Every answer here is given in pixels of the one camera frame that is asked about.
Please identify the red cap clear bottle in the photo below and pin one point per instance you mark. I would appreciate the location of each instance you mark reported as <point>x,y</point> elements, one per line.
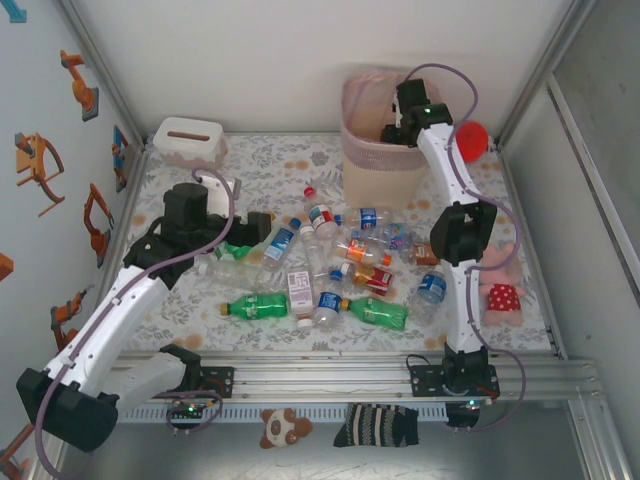
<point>322,217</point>

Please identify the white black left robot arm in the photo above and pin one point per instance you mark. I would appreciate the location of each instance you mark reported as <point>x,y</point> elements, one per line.
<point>115,320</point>

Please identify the aluminium frame post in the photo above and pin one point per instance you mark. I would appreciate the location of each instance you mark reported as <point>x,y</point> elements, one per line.
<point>565,35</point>
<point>102,65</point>

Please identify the aluminium side rail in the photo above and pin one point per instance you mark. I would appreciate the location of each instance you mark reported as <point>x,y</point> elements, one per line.
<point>522,200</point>
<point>139,167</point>

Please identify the small circuit board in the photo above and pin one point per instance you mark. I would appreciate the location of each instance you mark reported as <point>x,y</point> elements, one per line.
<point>462,415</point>
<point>190,410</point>

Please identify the clear bottle colourful label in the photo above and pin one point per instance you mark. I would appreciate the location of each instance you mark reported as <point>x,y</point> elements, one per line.
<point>397,240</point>

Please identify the blue cap light-blue label bottle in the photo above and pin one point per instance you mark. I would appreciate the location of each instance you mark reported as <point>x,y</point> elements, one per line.
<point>279,243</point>

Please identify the aluminium frame rail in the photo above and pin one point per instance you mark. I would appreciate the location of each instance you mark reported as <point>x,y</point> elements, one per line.
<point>325,382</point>

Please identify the black white striped sock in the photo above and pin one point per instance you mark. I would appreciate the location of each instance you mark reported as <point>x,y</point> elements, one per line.
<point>375,425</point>

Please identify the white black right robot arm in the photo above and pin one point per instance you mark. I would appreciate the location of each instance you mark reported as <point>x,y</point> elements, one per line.
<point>462,310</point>

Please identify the red balloon toy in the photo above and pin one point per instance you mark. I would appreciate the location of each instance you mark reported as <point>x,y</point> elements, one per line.
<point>475,140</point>

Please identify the brown tea bottle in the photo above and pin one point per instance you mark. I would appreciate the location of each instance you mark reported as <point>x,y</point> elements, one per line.
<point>425,254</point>

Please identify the beige bin pink bag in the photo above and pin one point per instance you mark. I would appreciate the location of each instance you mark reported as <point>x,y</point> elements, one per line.
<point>380,180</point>

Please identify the white cap blue label bottle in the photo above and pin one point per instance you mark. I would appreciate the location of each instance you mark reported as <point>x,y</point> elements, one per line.
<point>432,290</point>

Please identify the blue orange wall sticker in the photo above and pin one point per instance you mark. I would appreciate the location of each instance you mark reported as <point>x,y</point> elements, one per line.
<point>120,157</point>

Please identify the pink bottle white label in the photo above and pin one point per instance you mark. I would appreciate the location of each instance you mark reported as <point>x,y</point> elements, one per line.
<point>300,292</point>

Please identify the orange gripper wall sticker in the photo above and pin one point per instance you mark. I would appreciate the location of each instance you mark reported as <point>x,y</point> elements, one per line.
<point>35,165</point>

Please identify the orange cap orange label bottle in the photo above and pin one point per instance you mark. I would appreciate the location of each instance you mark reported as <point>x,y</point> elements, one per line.
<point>357,250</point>

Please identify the pink pig plush toy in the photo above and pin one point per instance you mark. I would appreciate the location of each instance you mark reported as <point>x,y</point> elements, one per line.
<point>500,300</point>

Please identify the white tissue box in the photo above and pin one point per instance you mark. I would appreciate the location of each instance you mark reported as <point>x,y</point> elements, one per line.
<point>210,150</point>

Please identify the small blue cap water bottle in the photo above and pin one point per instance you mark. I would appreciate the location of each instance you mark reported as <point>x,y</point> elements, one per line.
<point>329,302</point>

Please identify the floral table mat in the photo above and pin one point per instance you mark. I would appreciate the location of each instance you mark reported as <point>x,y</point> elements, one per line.
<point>260,165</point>

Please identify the clear bottle white cap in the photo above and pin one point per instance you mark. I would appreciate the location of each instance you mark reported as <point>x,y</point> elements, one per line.
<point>230,272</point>

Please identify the brown white panda plush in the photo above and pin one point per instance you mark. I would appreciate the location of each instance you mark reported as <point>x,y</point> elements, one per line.
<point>280,430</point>

